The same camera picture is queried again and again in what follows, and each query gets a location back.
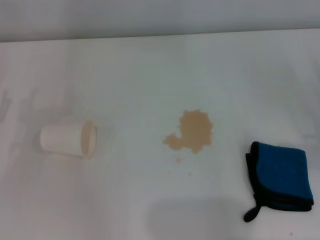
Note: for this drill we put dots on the white paper cup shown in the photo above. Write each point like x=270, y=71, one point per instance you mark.
x=62, y=138

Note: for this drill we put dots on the blue rag with black trim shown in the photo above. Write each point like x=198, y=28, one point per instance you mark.
x=282, y=172

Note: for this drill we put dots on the brown water stain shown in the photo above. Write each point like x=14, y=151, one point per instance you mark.
x=195, y=130

